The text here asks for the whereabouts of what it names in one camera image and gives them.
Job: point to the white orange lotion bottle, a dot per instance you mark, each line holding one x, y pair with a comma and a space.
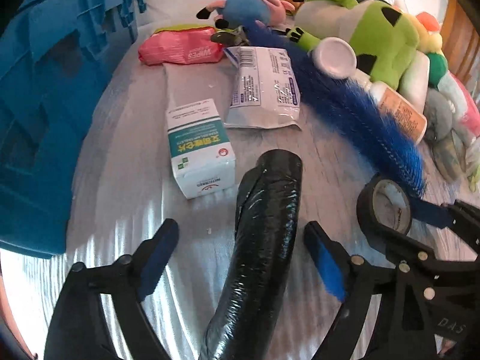
335, 58

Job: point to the white green medicine box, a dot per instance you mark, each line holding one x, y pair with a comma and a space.
202, 156

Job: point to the pink tissue pack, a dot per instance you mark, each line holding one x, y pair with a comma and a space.
467, 113

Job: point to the pink wet wipes pack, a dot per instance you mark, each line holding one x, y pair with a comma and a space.
182, 44

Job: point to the blue plastic storage crate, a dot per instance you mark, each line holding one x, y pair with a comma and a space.
57, 57

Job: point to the black cylinder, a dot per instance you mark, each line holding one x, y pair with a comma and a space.
266, 221

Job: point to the pig plush blue body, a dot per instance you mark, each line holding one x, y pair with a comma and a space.
231, 14

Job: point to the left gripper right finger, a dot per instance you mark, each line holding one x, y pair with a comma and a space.
354, 281

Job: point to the large green frog plush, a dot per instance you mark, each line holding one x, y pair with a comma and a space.
385, 41

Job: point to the blue feather duster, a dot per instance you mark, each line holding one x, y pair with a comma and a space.
351, 111

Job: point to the black tape roll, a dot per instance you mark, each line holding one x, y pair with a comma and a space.
382, 207

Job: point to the yellow orange parrot plush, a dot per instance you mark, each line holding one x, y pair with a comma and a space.
431, 44

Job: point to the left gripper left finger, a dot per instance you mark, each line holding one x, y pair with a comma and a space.
78, 328

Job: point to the white plastic refill pouch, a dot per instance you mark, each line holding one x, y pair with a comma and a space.
265, 93

